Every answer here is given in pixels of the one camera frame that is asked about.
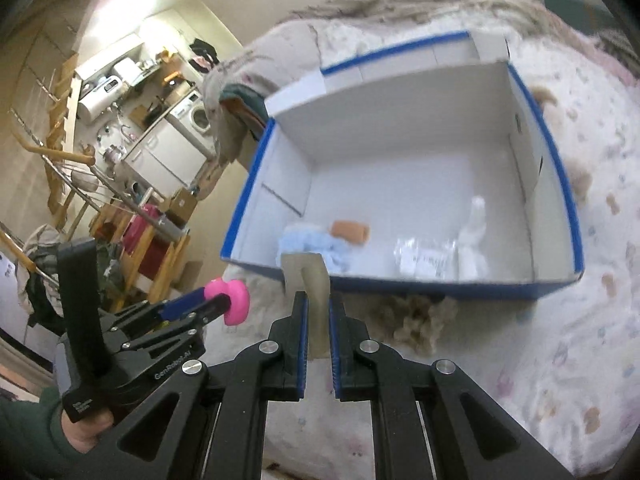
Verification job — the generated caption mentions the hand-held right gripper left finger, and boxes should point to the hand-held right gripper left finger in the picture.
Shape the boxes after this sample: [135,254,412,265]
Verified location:
[105,291,308,480]

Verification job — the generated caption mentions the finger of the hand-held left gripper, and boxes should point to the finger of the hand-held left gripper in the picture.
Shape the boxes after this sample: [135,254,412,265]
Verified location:
[165,295,232,333]
[160,287,208,322]

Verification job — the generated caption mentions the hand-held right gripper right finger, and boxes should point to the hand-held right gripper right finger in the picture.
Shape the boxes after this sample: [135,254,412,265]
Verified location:
[329,291,576,480]

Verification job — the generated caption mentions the pink rubber duck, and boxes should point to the pink rubber duck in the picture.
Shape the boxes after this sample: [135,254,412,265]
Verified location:
[206,277,251,327]

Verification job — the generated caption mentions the beige card piece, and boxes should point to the beige card piece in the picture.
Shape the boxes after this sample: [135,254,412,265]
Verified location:
[281,252,331,361]

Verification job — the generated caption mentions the light blue fluffy cloth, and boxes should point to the light blue fluffy cloth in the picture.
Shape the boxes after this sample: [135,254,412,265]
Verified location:
[276,222,358,275]

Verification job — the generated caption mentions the small orange soft toy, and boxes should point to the small orange soft toy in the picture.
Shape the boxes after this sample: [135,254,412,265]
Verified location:
[332,220,372,243]

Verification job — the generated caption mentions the clear plastic packet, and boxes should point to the clear plastic packet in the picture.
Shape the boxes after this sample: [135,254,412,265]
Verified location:
[392,237,458,278]

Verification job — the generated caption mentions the blue cardboard box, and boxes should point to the blue cardboard box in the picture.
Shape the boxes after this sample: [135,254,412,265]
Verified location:
[220,30,586,301]

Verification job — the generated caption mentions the person's left forearm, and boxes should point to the person's left forearm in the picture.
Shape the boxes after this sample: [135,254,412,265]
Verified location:
[0,385,68,480]

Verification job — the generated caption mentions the person's left hand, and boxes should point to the person's left hand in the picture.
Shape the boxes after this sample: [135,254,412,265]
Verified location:
[60,402,113,456]

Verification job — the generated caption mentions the yellow wooden rack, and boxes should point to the yellow wooden rack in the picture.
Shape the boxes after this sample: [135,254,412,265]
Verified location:
[90,200,191,311]

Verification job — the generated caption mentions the grey green hanging clothes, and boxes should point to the grey green hanging clothes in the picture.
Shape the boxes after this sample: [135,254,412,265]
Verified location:
[20,225,66,321]

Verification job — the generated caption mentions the red bag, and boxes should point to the red bag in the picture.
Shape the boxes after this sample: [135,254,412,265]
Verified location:
[122,205,168,271]

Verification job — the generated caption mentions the beige fluffy cloth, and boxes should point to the beige fluffy cloth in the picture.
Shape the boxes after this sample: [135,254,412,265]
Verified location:
[377,294,460,357]

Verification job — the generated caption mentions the brown cardboard box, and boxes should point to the brown cardboard box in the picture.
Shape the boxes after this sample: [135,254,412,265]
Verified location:
[167,187,198,226]

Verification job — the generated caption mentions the metal drying rack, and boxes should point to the metal drying rack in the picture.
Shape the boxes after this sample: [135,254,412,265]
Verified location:
[10,107,176,241]

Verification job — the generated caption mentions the white floor cabinet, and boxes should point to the white floor cabinet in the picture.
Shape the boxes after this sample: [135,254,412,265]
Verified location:
[122,120,208,191]

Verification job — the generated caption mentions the white washing machine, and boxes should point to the white washing machine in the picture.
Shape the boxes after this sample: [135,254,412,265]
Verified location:
[167,92,218,158]

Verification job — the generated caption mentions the dark teal cloth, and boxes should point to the dark teal cloth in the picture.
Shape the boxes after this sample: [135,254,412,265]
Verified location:
[220,84,268,141]

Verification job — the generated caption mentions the white water heater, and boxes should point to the white water heater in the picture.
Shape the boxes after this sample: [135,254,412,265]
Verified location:
[77,77,126,123]

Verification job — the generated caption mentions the white cylinder appliance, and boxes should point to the white cylinder appliance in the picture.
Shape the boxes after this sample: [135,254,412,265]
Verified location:
[112,57,141,86]

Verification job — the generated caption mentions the dark hanging clothes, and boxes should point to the dark hanging clothes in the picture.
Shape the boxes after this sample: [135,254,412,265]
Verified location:
[189,37,221,68]

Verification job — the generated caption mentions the beige patterned quilt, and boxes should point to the beige patterned quilt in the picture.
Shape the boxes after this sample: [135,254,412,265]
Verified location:
[202,0,566,166]

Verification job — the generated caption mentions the pink blanket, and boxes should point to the pink blanket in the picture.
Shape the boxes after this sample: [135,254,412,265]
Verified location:
[565,25,636,81]

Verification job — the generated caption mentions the teal headboard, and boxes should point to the teal headboard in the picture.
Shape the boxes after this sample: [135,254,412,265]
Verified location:
[540,0,616,36]

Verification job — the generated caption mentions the wooden wall shelf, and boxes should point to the wooden wall shelf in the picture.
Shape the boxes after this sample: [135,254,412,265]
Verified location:
[45,55,81,221]

